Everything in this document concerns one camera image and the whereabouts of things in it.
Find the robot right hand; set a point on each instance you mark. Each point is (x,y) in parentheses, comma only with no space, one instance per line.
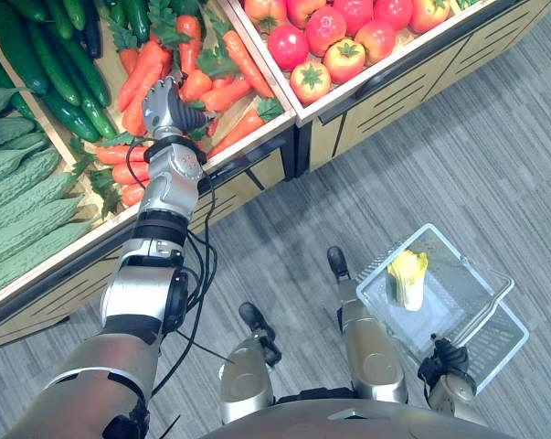
(446,356)

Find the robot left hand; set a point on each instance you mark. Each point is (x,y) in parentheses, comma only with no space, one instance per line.
(158,107)

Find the clear plastic shopping basket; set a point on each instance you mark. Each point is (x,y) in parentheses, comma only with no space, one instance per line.
(439,292)

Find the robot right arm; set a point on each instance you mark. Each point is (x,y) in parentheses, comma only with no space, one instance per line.
(455,395)

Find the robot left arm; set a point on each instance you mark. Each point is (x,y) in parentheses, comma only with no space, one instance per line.
(135,292)

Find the orange carrot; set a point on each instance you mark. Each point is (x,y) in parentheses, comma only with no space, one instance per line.
(132,194)
(190,41)
(135,114)
(142,68)
(238,130)
(227,95)
(129,59)
(196,85)
(247,61)
(117,154)
(129,174)

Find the robot right leg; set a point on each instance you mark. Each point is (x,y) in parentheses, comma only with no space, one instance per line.
(371,352)

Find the robot leg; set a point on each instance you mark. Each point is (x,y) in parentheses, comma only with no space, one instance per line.
(371,352)
(245,375)

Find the yellow napa cabbage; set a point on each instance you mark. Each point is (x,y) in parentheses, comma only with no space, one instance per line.
(407,281)

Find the dark purple eggplant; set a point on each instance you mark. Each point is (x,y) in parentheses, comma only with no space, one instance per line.
(92,32)

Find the wooden stand with carrots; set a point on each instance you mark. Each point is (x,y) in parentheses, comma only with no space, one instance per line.
(238,174)

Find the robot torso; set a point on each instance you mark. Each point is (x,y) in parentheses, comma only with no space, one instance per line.
(348,420)

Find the green bitter gourd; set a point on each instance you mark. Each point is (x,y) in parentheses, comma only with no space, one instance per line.
(28,142)
(14,167)
(5,132)
(28,219)
(24,194)
(10,274)
(28,247)

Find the yellow-red tomato green stem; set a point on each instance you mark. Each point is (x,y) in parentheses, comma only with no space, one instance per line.
(430,14)
(265,13)
(344,61)
(310,82)

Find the red tomato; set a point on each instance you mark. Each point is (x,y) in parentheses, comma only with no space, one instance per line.
(375,42)
(393,13)
(288,47)
(304,11)
(353,16)
(325,25)

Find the robot left leg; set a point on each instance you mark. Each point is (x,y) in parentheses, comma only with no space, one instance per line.
(245,375)

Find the wooden stand with tomatoes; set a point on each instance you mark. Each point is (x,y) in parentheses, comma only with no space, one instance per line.
(394,91)

